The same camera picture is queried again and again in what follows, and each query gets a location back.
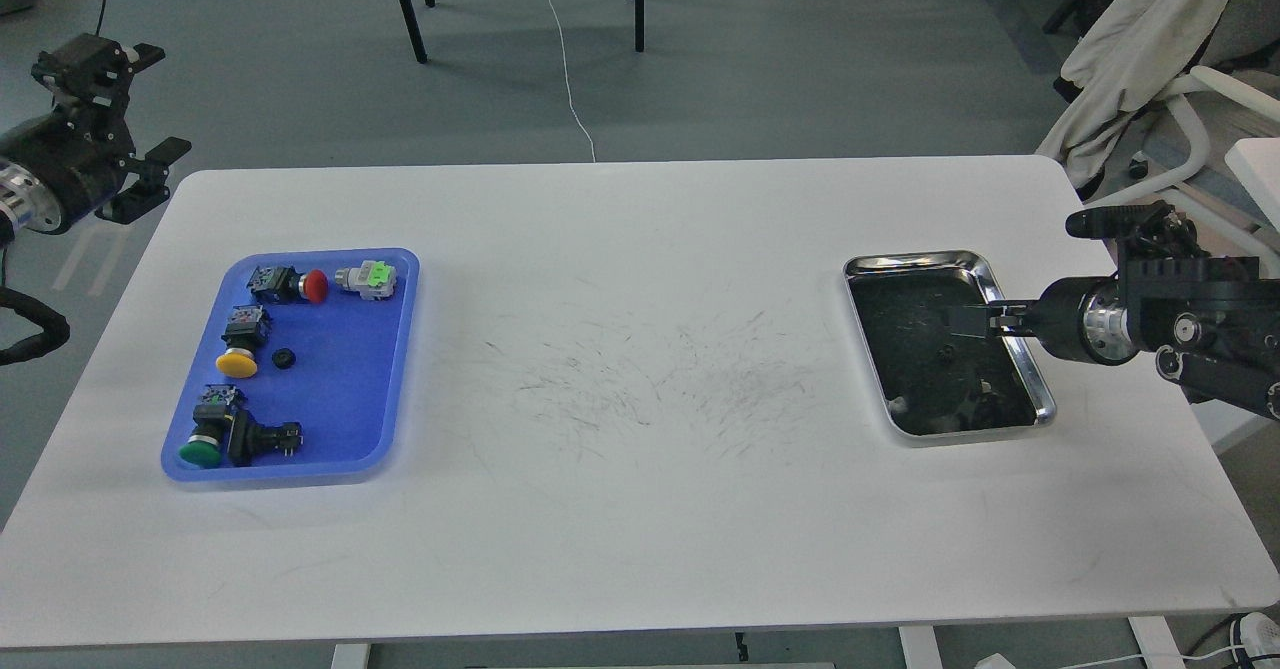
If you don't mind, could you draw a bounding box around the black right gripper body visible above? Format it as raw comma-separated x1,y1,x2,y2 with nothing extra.
1030,276,1126,365

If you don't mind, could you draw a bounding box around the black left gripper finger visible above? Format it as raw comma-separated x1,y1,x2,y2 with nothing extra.
95,137,192,224
31,35,165,139

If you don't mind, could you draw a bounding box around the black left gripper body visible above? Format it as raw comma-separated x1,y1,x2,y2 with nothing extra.
1,114,131,237

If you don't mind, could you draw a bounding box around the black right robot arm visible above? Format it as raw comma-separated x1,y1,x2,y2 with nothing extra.
943,256,1279,420

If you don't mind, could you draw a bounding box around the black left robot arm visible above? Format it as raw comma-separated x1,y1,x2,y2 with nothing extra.
3,35,192,365

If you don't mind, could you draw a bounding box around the silver metal tray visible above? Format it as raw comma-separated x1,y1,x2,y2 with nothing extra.
844,249,1057,445

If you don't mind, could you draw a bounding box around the white chair with cloth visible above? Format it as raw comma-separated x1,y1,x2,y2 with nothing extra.
1037,0,1280,280

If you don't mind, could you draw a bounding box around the blue plastic tray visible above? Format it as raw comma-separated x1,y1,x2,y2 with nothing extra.
160,248,420,489

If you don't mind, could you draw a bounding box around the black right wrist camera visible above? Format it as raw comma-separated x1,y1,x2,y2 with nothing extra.
1065,200,1208,258

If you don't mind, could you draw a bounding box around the red push button switch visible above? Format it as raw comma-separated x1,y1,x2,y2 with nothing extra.
246,265,329,304

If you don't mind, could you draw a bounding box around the yellow push button switch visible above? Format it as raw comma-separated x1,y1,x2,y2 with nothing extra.
215,304,273,379

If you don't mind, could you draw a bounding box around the green push button switch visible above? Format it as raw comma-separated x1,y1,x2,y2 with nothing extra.
178,385,244,469

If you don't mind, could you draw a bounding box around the green grey switch part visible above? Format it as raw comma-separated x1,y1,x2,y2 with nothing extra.
333,260,398,301

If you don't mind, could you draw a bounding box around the black switch contact block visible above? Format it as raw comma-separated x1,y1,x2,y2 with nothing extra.
227,409,303,467

